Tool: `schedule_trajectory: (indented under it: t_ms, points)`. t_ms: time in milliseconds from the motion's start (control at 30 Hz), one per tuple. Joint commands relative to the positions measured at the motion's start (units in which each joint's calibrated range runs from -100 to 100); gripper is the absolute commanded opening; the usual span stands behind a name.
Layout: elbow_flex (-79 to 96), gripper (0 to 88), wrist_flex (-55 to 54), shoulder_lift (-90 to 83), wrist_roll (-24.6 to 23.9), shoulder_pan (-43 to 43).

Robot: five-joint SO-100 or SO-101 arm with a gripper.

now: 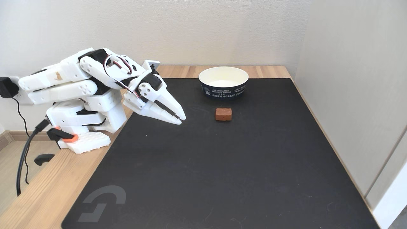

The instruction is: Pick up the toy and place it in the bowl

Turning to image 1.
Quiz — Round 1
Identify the brown block toy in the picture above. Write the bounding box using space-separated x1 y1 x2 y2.
215 108 232 121

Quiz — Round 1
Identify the white navy paper bowl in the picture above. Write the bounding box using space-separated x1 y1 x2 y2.
199 66 249 100

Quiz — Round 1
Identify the black desk mat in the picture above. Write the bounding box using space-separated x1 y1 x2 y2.
61 78 380 229

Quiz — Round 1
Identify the black orange table clamp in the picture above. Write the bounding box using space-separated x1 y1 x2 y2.
34 127 79 166

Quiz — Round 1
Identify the wooden baseboard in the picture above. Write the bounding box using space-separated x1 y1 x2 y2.
0 130 49 150

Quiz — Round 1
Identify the black power adapter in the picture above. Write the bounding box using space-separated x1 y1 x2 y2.
0 77 19 98

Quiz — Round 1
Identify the red black servo wire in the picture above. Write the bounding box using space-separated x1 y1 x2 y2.
104 55 141 97

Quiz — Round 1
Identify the white wall outlet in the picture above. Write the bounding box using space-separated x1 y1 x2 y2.
10 76 34 106

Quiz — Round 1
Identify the thin black cable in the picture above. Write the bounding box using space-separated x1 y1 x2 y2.
11 97 31 185

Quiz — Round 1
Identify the thick black cable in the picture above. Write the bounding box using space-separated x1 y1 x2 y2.
17 119 50 196

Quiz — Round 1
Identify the white door frame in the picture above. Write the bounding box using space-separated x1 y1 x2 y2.
365 127 407 229

